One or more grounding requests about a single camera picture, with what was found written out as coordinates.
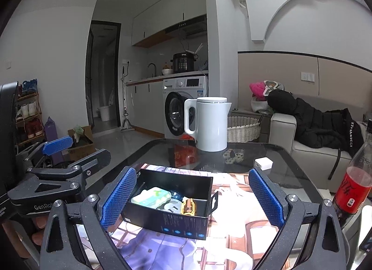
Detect green earplug case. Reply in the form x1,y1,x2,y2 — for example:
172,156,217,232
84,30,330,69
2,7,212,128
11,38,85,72
130,187,172,209

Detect round white socket adapter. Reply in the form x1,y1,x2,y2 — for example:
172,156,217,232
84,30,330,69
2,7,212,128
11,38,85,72
158,199,182,214

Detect blue bottle white cap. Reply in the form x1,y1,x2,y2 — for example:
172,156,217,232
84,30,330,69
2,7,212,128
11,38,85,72
171,191,183,201

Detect screwdriver with clear handle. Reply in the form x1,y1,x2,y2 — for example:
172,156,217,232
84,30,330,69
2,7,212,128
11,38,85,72
181,198,197,217

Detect person's left hand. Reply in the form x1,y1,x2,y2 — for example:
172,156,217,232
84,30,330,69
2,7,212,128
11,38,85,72
2,216,48,259

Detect purple yoga mat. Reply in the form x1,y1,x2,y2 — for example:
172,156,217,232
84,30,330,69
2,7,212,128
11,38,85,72
44,117,64,165

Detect brown cardboard box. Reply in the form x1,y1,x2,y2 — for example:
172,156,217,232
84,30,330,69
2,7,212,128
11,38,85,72
67,125,96,161

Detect shoe rack with shoes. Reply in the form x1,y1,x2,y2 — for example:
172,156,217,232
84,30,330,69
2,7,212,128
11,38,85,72
16,79,45,147

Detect anime printed desk mat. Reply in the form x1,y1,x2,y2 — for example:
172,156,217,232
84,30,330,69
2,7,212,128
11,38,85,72
108,163,278,269

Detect white charger cube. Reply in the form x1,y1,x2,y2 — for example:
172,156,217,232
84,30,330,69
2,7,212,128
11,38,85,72
254,157,273,171

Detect white mop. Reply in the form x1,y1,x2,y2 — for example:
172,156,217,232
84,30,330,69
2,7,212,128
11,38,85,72
120,61,134,132

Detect white waste bin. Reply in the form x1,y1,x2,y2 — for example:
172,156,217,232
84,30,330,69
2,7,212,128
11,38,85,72
98,105,115,122

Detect beige sofa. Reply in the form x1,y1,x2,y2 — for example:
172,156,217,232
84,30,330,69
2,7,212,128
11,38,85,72
267,90,367,193

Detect black cardboard box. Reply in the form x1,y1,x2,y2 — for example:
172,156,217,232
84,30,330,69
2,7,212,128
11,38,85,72
122,166,218,240

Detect red soda bottle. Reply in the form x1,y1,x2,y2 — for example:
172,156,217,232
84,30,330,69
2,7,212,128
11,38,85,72
333,119,372,228

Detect woven wicker basket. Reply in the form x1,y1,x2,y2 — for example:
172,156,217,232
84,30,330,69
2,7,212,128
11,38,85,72
227,116,260,143

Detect black jacket on sofa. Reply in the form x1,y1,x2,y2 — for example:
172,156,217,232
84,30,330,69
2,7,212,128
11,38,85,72
267,89,364,156

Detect white electric kettle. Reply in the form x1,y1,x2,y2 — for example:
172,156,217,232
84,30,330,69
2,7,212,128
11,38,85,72
184,97,232,152

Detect white washing machine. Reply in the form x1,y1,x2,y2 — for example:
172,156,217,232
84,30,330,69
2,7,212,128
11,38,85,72
161,76,209,140

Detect pink plush hat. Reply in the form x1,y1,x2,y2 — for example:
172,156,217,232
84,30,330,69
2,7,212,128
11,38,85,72
249,81,268,101

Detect black pressure cooker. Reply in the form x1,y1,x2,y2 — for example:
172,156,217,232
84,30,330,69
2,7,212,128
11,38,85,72
171,52,196,74

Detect range hood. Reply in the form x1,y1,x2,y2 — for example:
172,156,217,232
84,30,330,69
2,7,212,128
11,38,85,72
165,14,207,38

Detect white wall switch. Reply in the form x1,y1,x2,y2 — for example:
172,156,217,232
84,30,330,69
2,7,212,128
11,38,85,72
301,72,315,82

